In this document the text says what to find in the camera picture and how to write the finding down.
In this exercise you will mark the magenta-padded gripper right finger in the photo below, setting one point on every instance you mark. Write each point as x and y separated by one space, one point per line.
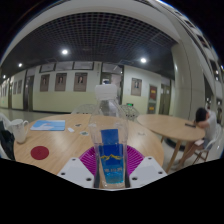
148 170

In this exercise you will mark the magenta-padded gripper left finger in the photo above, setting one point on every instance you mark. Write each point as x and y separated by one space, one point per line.
75 171

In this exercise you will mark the clear blue-labelled water bottle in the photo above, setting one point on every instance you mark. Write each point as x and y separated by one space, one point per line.
111 163

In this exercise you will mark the small printed paper card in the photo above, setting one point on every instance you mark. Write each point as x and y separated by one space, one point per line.
84 133

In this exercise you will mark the flat round red coaster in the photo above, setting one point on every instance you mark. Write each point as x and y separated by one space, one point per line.
39 152

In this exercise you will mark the round wooden table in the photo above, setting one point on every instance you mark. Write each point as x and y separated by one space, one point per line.
166 125

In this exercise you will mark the light blue paper booklet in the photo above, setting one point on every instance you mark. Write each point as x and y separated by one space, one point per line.
48 125

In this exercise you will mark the white lattice plastic chair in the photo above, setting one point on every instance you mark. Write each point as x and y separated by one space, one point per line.
131 111
83 108
3 118

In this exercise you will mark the white chair with wooden legs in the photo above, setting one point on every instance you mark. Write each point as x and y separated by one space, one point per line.
206 151

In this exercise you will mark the black phone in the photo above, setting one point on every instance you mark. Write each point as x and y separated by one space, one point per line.
190 125

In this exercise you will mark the white ceramic mug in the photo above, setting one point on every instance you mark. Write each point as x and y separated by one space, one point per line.
19 131

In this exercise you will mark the green exit sign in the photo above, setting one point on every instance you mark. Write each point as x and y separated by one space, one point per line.
129 104

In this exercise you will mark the black bag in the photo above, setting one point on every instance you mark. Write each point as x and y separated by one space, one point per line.
6 141

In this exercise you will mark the person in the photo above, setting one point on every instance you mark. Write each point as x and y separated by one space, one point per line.
210 125

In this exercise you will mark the round ceiling lights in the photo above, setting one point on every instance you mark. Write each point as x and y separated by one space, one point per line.
64 52

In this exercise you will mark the framed wall portraits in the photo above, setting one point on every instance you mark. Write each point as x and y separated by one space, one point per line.
80 81

